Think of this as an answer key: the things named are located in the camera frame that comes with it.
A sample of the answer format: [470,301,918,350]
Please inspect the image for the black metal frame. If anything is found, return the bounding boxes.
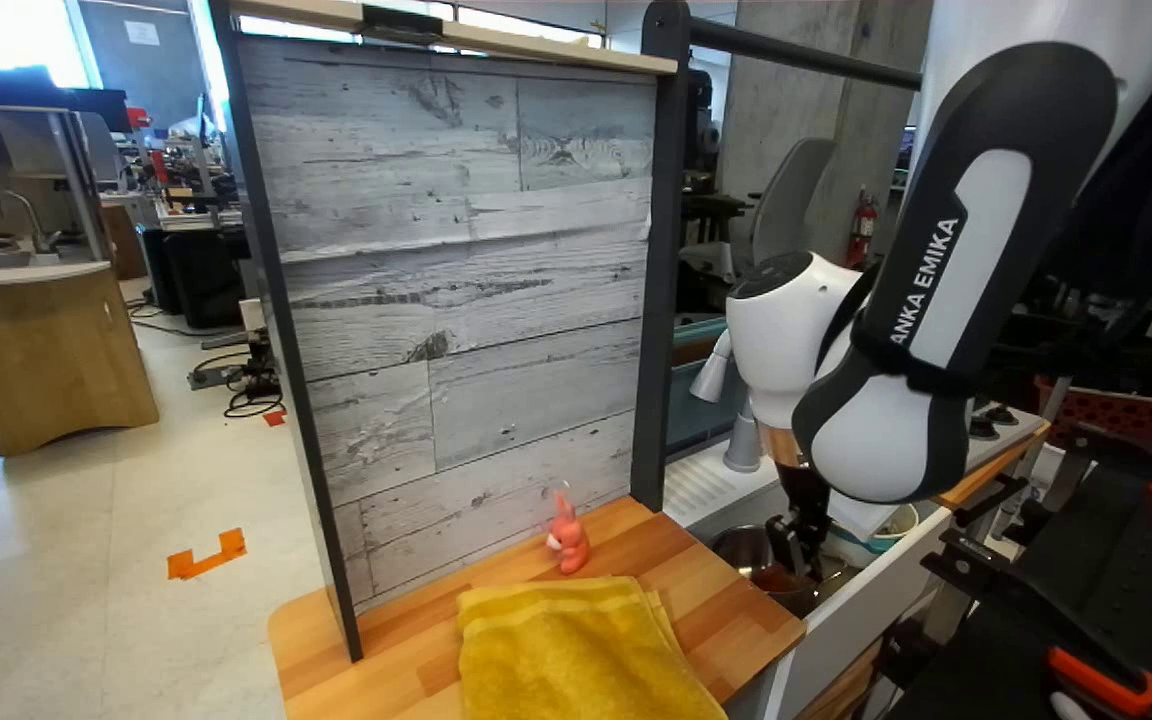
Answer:
[209,0,926,668]

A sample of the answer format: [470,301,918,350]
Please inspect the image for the grey office chair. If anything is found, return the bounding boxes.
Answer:
[740,135,839,272]

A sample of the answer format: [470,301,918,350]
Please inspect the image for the pink red plushie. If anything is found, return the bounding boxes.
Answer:
[541,480,595,579]

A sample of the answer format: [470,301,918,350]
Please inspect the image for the grey wood-look backsplash panel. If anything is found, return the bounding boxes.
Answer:
[233,35,666,612]

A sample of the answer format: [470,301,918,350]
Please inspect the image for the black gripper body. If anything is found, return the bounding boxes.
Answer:
[776,457,839,537]

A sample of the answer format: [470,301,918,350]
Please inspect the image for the black floor cables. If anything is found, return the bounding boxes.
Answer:
[186,331,293,424]

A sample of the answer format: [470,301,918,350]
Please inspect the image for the black fabric cover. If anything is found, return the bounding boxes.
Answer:
[1035,75,1152,313]

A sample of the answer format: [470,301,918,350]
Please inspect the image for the wooden cabinet grey top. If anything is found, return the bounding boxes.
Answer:
[0,255,165,459]

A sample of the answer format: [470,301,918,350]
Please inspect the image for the black storage case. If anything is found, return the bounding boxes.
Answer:
[138,215,257,331]

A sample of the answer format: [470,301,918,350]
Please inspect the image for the teal planter box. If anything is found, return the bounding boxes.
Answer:
[662,313,743,457]

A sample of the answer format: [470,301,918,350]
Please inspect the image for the yellow terry towel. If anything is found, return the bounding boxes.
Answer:
[452,573,732,720]

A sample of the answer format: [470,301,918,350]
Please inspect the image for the light wooden plank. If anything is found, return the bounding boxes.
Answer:
[233,0,684,81]

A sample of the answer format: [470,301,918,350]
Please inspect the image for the orange plastic crate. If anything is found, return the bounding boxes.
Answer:
[1030,375,1152,450]

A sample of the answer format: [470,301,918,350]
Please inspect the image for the white farmhouse sink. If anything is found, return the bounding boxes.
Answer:
[658,437,961,720]

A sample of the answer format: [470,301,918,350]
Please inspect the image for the black grey toy stovetop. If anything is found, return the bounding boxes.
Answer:
[950,398,1057,471]

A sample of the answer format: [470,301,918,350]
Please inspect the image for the red fire extinguisher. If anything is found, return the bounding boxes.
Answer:
[839,190,884,272]

